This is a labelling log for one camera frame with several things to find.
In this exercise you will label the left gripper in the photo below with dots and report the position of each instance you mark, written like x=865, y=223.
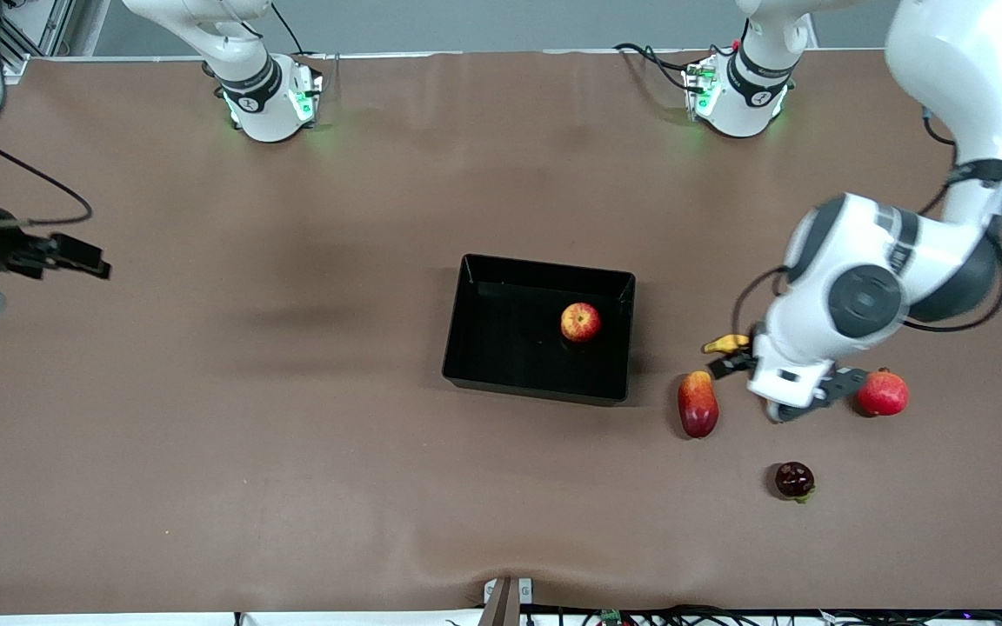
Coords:
x=736, y=362

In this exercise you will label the yellow banana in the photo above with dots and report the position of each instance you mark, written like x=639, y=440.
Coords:
x=727, y=342

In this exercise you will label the red yellow apple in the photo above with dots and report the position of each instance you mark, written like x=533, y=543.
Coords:
x=580, y=322

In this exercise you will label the black plastic box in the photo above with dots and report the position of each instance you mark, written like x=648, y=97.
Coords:
x=518, y=348

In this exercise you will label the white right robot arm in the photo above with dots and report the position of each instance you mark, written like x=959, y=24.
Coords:
x=266, y=109

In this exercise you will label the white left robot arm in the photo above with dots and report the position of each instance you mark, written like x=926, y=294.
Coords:
x=866, y=296

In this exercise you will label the red yellow mango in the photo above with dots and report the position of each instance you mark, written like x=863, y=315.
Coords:
x=698, y=404

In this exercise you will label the dark purple mangosteen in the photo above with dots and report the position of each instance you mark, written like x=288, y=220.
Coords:
x=794, y=480

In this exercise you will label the red pomegranate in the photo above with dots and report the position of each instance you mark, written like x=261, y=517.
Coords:
x=884, y=393

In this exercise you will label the aluminium frame profile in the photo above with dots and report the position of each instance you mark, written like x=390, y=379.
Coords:
x=31, y=35

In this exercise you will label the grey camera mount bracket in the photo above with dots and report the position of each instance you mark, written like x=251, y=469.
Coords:
x=501, y=600

